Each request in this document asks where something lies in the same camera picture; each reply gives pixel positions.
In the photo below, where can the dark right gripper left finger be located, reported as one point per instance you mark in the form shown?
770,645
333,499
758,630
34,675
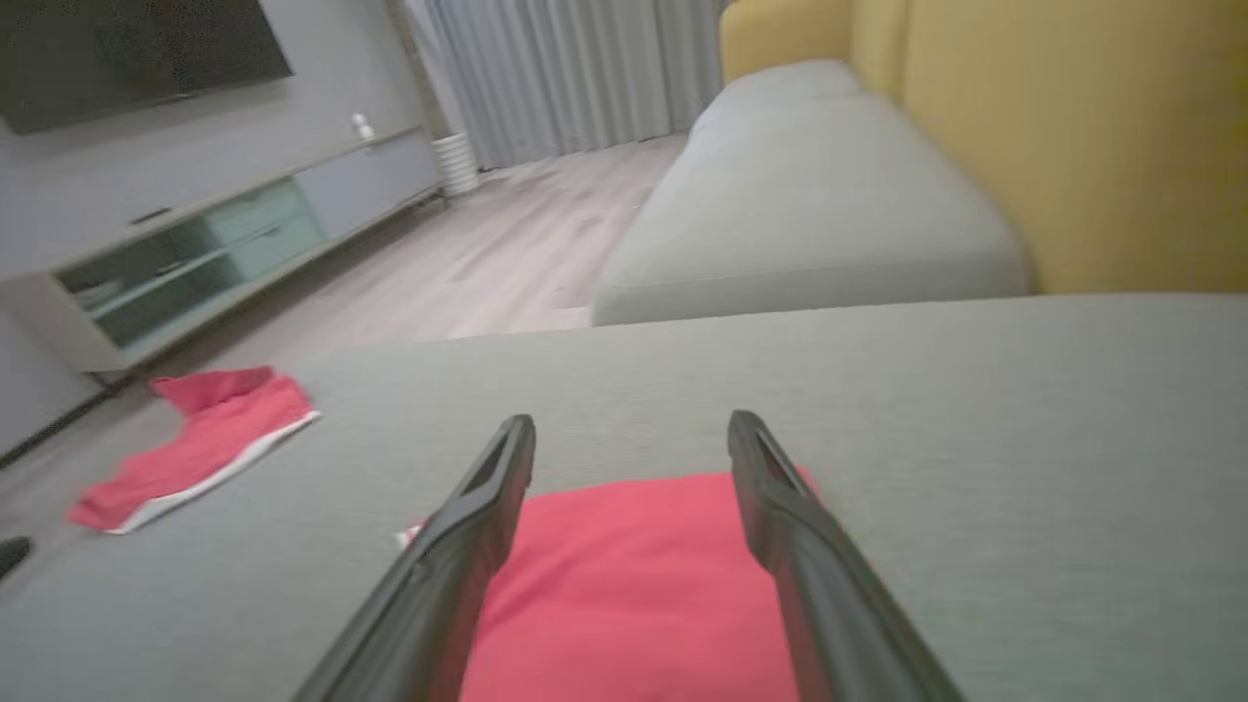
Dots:
439,585

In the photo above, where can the white ribbed cylindrical bin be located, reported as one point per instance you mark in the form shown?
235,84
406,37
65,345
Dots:
456,164

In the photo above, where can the yellow sofa backrest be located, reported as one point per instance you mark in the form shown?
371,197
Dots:
1092,136

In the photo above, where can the red and white sports jersey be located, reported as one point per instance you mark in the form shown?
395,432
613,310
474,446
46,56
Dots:
634,604

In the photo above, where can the small white cabinet ornament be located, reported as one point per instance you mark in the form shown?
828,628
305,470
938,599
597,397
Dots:
363,127

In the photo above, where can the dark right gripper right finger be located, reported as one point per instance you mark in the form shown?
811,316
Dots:
829,604

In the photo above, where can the dark flat television screen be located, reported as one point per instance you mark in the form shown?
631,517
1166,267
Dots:
127,54

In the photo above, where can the red shorts with white trim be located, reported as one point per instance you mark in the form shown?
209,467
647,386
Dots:
214,439

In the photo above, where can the grey pleated curtain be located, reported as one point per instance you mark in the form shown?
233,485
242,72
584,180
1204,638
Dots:
575,68

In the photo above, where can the long low television cabinet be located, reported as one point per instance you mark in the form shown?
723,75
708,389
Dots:
195,253

